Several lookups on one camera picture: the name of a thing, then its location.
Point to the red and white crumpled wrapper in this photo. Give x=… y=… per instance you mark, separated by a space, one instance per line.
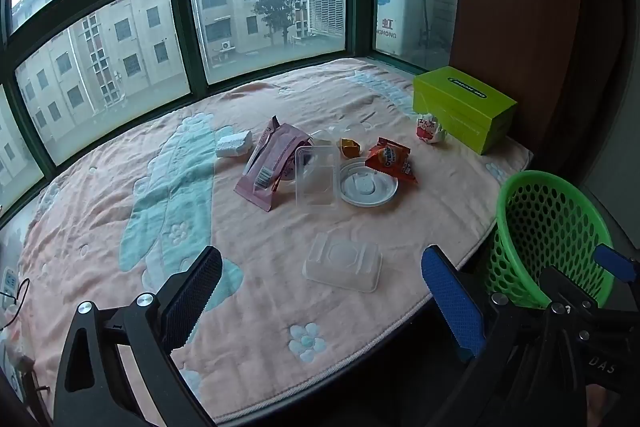
x=431 y=131

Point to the green window frame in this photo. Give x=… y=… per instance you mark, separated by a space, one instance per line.
x=178 y=32

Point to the white round plastic lid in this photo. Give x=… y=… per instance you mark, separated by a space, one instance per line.
x=367 y=192

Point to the green plastic mesh basket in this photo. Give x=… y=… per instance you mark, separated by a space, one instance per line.
x=530 y=227

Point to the orange snack packet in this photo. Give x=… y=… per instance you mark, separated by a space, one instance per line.
x=390 y=157

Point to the small yellow wrapper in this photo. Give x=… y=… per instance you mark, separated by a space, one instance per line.
x=350 y=148

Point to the brown wooden wardrobe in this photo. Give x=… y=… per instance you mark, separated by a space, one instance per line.
x=525 y=7

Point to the green cardboard box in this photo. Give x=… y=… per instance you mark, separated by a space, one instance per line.
x=465 y=107

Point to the white power strip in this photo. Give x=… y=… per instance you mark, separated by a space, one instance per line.
x=9 y=289

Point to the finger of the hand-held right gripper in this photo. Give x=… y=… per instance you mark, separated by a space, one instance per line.
x=617 y=263
x=565 y=282

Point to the clear plastic tray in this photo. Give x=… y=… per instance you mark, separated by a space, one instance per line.
x=317 y=189

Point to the clear plastic lid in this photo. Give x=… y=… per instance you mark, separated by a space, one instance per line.
x=342 y=262

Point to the pink printed blanket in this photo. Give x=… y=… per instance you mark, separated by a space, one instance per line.
x=250 y=257

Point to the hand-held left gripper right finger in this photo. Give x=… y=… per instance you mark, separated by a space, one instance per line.
x=452 y=302

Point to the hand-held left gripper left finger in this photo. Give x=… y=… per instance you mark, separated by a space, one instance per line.
x=197 y=292

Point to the pink snack wrapper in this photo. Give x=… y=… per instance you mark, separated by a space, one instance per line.
x=272 y=157

